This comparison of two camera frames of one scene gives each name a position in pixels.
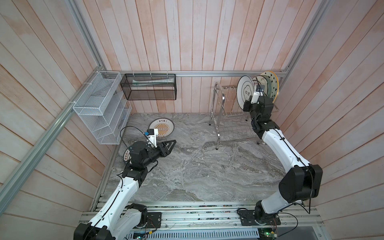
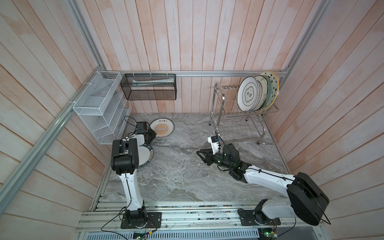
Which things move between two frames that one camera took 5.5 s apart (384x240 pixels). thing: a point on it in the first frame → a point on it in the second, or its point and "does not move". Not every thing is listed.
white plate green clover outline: [245, 89] does not move
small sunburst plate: [165, 127] does not move
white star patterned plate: [274, 83] does not move
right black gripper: [247, 104] → [208, 158]
